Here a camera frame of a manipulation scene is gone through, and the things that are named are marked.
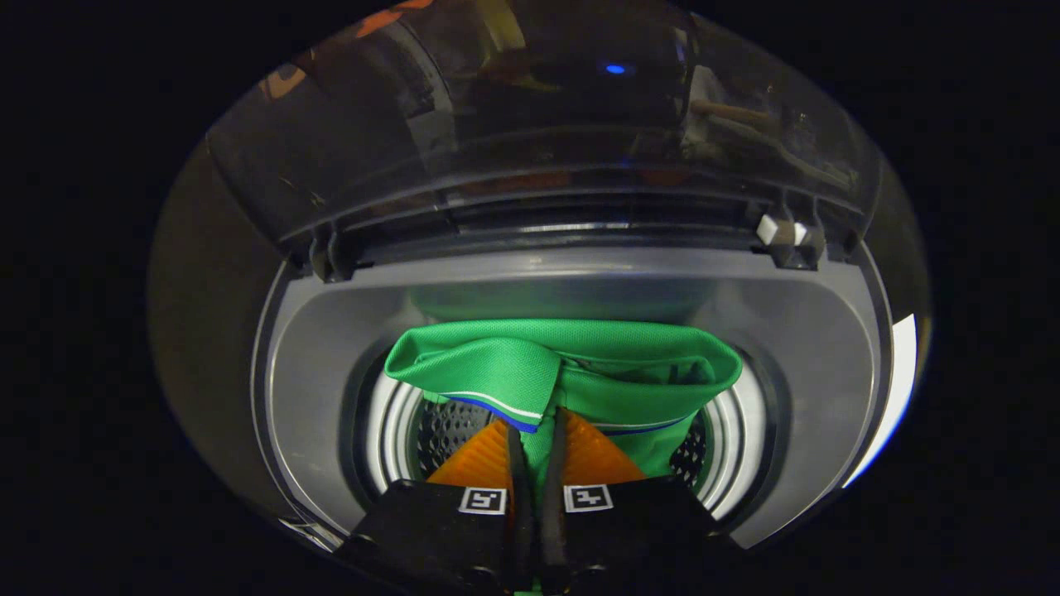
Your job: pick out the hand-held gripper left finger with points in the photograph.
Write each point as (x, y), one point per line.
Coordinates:
(520, 530)

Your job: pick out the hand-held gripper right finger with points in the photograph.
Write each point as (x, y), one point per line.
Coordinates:
(553, 530)

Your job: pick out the green polo shirt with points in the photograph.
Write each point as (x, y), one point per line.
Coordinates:
(497, 364)

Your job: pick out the dark grey washing machine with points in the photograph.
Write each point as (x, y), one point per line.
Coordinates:
(331, 372)

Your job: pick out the dark glass washing machine lid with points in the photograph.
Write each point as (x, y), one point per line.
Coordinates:
(538, 124)

